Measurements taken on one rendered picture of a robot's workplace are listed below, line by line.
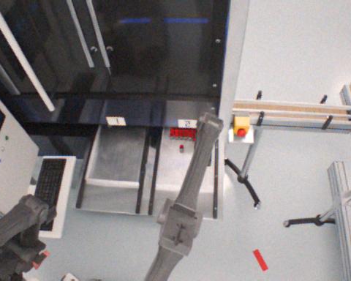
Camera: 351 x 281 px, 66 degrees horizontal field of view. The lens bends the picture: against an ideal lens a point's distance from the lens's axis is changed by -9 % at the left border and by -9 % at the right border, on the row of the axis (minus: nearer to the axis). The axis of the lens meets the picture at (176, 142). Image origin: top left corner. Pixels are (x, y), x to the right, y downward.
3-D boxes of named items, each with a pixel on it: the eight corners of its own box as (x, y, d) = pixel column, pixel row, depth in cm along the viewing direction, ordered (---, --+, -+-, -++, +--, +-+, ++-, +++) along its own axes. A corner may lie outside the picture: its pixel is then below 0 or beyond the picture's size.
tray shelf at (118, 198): (93, 125, 158) (92, 123, 157) (224, 130, 152) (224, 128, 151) (72, 208, 133) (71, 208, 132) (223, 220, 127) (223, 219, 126)
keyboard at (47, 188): (44, 159, 155) (42, 156, 153) (66, 159, 154) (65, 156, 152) (26, 230, 134) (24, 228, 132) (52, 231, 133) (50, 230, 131)
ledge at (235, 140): (227, 121, 155) (227, 118, 154) (251, 122, 154) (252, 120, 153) (227, 143, 148) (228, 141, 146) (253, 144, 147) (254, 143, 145)
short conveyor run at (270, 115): (226, 130, 154) (229, 112, 141) (225, 107, 162) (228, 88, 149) (348, 136, 149) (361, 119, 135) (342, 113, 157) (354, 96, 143)
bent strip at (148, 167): (147, 169, 141) (145, 163, 136) (153, 170, 140) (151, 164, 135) (142, 197, 133) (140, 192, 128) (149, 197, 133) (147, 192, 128)
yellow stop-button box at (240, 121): (232, 121, 143) (234, 113, 137) (246, 122, 142) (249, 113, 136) (232, 135, 139) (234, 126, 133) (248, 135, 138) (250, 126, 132)
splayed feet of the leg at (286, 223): (281, 219, 211) (287, 213, 199) (344, 219, 207) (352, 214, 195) (282, 229, 207) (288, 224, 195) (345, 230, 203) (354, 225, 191)
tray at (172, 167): (164, 125, 153) (163, 121, 150) (214, 127, 151) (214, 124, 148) (156, 186, 136) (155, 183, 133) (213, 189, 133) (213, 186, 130)
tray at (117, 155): (101, 123, 156) (99, 119, 153) (148, 125, 154) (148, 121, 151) (86, 181, 138) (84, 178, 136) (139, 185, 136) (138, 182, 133)
